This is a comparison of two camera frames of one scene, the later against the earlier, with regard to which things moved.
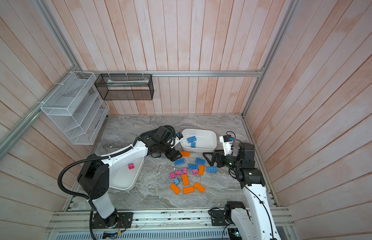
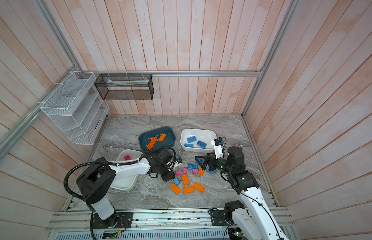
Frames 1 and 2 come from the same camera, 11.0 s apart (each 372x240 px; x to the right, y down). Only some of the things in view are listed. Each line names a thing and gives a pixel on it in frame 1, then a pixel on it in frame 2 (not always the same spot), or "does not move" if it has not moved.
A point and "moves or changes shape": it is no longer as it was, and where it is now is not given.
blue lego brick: x=191 y=139 does not move
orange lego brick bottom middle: x=188 y=189 does not move
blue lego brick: x=199 y=160 does not move
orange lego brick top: x=185 y=154 moves or changes shape
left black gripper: x=174 y=157 → x=168 y=177
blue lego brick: x=180 y=161 → x=201 y=144
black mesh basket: x=125 y=86 does not move
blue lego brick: x=193 y=166 does not move
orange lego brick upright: x=201 y=169 does not move
